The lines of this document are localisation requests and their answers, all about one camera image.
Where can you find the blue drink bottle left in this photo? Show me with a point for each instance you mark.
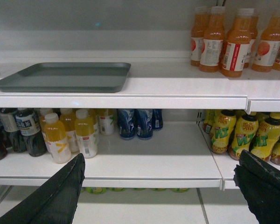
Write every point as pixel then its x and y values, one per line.
pixel 127 123

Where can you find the blue drink bottle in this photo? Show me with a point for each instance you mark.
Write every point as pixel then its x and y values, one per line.
pixel 144 122
pixel 127 123

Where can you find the grey rectangular serving tray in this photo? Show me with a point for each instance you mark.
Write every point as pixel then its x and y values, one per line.
pixel 68 77

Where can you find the yellow lemon tea bottle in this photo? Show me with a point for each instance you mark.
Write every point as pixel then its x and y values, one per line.
pixel 245 130
pixel 267 135
pixel 224 123

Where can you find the yellow lemon tea bottle left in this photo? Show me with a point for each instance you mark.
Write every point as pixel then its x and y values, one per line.
pixel 224 123

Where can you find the white middle shelf board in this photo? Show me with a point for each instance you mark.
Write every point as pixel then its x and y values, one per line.
pixel 178 156

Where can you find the yellow lemon tea bottle middle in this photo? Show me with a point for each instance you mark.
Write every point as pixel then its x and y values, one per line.
pixel 245 130

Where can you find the yellow white drink bottle front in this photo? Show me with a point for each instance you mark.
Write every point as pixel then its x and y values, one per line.
pixel 57 138

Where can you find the dark tea bottle left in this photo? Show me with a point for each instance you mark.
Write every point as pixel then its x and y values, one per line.
pixel 7 117

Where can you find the orange juice bottle white label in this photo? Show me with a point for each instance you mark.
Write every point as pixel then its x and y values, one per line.
pixel 213 40

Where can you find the blue drink bottle right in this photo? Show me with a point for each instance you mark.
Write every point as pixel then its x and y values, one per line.
pixel 144 122

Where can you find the yellow white drink bottle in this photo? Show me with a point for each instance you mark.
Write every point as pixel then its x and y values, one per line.
pixel 57 138
pixel 85 134

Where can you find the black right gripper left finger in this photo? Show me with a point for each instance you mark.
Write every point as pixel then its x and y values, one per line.
pixel 54 202

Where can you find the orange juice bottle rear left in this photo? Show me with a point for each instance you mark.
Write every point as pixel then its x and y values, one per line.
pixel 197 33

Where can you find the dark tea bottle blue label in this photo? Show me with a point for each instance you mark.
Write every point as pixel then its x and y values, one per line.
pixel 28 123

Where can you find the yellow lemon tea bottle right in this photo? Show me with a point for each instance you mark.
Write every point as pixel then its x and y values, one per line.
pixel 267 135

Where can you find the white upper shelf board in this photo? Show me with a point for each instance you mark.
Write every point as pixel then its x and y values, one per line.
pixel 168 85

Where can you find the white shelf board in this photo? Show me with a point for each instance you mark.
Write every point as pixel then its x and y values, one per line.
pixel 178 156
pixel 168 85

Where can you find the orange juice bottle red label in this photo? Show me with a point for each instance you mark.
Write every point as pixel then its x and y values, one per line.
pixel 238 43

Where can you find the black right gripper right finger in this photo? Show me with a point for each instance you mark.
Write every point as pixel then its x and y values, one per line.
pixel 259 182

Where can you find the yellow white drink bottle right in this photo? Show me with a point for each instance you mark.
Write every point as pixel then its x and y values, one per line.
pixel 85 134

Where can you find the orange juice bottle peach label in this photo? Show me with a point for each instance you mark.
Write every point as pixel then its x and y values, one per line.
pixel 268 45

